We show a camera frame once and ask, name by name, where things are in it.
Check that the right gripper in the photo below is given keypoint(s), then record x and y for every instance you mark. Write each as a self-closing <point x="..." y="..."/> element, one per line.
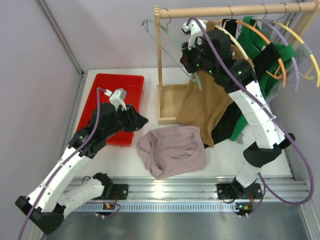
<point x="186" y="53"/>

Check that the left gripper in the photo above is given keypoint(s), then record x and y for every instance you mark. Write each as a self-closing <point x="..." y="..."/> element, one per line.
<point x="131" y="117"/>

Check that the pink tank top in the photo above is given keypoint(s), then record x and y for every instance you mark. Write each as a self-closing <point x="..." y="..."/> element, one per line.
<point x="172" y="151"/>

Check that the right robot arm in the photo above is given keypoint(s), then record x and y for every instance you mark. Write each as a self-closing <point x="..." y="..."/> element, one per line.
<point x="223" y="81"/>

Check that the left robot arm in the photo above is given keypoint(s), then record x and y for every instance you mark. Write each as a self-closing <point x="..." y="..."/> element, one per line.
<point x="48" y="205"/>

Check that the cream hanger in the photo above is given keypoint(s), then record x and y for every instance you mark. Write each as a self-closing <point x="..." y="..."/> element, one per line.
<point x="240" y="45"/>

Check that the brown tank top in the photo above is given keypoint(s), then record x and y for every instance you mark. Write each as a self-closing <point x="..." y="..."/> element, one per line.
<point x="207" y="108"/>

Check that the black tank top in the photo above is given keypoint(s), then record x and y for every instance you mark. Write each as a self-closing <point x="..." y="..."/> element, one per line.
<point x="224" y="116"/>

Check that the green tank top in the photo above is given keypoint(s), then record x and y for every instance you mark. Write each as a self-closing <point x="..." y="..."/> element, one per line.
<point x="253" y="44"/>

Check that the orange hanger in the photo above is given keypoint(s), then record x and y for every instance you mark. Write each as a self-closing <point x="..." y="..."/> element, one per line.
<point x="270" y="52"/>

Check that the yellow hanger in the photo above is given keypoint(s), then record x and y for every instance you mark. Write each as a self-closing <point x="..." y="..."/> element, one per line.
<point x="296" y="26"/>

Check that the red plastic tray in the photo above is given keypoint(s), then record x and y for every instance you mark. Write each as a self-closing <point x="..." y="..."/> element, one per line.
<point x="132" y="84"/>

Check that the wooden clothes rack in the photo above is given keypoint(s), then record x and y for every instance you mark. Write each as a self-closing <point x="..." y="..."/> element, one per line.
<point x="170" y="96"/>

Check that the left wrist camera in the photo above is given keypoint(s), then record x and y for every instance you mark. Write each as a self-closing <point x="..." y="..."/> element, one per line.
<point x="117" y="98"/>

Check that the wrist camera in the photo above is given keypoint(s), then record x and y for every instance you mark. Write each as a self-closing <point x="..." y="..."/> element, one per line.
<point x="117" y="98"/>
<point x="193" y="29"/>

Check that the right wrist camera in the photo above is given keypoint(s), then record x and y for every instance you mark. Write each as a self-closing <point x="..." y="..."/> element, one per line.
<point x="193" y="29"/>

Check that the aluminium mounting rail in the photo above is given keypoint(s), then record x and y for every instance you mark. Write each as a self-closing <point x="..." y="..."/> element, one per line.
<point x="144" y="194"/>

